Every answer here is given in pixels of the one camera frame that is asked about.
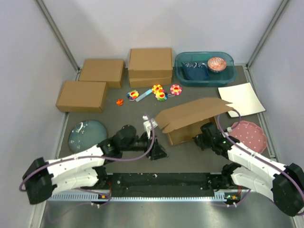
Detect orange glitter leaf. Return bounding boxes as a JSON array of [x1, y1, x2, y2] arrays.
[[116, 99, 124, 106]]

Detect folded cardboard box back left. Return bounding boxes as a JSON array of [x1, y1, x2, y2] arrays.
[[79, 59, 125, 88]]

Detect stacked cardboard box top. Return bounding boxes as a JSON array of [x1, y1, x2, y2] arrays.
[[128, 48, 173, 79]]

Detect light blue tube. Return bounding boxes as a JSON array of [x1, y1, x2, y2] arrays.
[[135, 89, 152, 102]]

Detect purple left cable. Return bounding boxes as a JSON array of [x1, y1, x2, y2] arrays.
[[19, 112, 156, 206]]

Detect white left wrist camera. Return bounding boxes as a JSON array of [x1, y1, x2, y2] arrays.
[[142, 115, 158, 139]]

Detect white square plate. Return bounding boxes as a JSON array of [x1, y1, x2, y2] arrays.
[[218, 82, 266, 116]]

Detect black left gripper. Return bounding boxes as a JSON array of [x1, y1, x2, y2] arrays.
[[122, 129, 169, 160]]

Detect blue flower plush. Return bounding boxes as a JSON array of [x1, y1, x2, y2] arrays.
[[127, 90, 139, 100]]

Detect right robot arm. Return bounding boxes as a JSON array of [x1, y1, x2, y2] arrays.
[[193, 123, 304, 217]]

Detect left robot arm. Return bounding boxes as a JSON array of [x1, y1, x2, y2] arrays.
[[19, 125, 167, 205]]

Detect folded cardboard box front left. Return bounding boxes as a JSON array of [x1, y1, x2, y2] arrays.
[[56, 81, 108, 113]]

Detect blue patterned bowl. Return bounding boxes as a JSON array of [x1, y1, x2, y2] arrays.
[[181, 62, 210, 81]]

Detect folded cardboard box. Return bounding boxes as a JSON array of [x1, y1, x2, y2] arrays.
[[56, 81, 108, 113], [79, 59, 125, 88]]

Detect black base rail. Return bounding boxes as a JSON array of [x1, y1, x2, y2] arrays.
[[80, 172, 240, 198]]

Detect pink dotted plate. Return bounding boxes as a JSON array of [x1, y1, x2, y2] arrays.
[[229, 121, 267, 153]]

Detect orange flower plush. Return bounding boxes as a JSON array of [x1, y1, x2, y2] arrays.
[[152, 84, 163, 94]]

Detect red patterned bowl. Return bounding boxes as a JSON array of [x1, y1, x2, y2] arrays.
[[207, 57, 227, 73]]

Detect rainbow flower plush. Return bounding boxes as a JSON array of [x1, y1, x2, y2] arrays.
[[155, 90, 175, 102]]

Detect blue round plate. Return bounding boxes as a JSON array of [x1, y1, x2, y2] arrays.
[[68, 120, 107, 153]]

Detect teal plastic bin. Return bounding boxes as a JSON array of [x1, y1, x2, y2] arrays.
[[174, 52, 238, 87]]

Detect brown cardboard box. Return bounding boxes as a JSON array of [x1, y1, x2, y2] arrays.
[[155, 97, 233, 145]]

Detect pink flower plush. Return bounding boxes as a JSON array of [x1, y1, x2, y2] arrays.
[[170, 84, 182, 95]]

